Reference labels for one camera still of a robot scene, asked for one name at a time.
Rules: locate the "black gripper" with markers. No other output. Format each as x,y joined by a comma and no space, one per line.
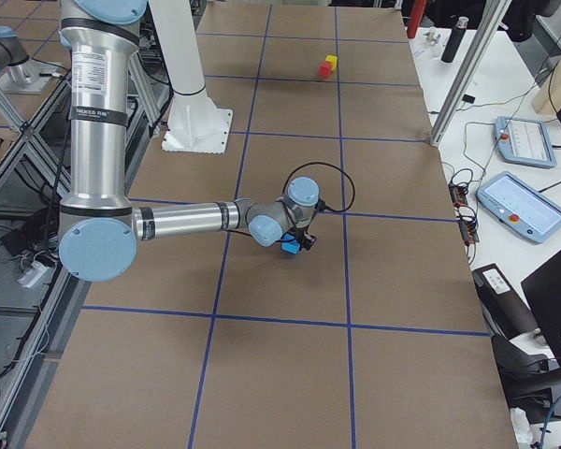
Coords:
302,238

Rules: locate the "blue cube block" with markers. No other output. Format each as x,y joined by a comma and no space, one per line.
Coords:
291,246

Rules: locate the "red cube block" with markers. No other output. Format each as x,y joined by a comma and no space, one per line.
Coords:
325,70

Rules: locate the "yellow cube block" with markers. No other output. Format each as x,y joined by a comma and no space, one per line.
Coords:
332,60

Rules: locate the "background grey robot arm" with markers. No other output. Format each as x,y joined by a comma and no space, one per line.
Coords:
19,73

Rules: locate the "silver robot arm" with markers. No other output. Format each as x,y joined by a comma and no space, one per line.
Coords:
99,228

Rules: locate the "near teach pendant tablet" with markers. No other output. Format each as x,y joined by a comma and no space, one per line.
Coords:
519,207

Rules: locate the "teach pendant tablet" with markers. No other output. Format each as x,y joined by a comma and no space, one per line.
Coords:
524,142
519,207

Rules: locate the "far teach pendant tablet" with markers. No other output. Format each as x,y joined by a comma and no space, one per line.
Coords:
524,142

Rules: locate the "black monitor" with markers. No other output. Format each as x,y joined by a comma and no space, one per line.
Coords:
542,289

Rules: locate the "black cylinder bottle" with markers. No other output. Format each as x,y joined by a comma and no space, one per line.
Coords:
455,39

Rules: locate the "red cylinder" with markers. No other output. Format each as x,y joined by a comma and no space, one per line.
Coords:
416,16

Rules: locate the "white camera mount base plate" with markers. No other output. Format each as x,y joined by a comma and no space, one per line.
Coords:
200,132

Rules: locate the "aluminium frame post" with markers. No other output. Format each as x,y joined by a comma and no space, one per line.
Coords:
491,19

